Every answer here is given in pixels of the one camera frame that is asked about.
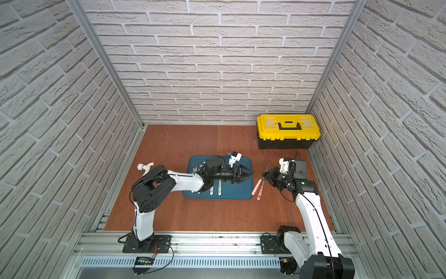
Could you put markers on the pink handled spoon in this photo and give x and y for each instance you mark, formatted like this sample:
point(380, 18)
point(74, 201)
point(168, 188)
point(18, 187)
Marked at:
point(256, 187)

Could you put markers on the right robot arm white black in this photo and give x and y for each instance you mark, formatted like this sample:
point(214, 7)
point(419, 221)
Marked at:
point(320, 257)

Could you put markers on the yellow black toolbox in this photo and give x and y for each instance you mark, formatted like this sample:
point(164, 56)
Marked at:
point(287, 131)

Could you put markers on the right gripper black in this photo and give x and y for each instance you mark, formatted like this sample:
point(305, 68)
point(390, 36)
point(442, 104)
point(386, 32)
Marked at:
point(271, 175)

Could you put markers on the controller board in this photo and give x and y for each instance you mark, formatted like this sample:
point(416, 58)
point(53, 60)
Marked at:
point(288, 265)
point(142, 265)

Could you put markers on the left controller board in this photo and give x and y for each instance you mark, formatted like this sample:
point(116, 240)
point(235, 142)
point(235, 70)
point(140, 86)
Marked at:
point(142, 265)

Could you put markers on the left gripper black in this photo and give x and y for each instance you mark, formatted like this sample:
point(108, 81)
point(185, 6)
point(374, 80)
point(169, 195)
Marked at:
point(236, 172)

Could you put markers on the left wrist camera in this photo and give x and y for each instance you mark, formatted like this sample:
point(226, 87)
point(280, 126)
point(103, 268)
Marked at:
point(234, 157)

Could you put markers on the teal plastic tray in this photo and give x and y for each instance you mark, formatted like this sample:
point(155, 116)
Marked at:
point(240, 191)

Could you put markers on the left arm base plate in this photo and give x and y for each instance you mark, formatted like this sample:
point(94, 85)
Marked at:
point(159, 241)

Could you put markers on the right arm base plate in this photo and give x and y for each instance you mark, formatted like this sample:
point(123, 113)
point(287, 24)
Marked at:
point(271, 245)

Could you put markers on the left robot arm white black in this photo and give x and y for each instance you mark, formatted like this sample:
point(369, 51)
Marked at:
point(148, 193)

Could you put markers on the right controller board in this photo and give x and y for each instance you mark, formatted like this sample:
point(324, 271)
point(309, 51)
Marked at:
point(288, 265)

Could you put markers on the white pipe fitting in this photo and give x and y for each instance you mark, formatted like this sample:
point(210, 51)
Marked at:
point(145, 168)

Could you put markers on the white handled spoon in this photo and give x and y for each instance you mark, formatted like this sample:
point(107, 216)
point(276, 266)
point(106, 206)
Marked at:
point(201, 175)
point(219, 187)

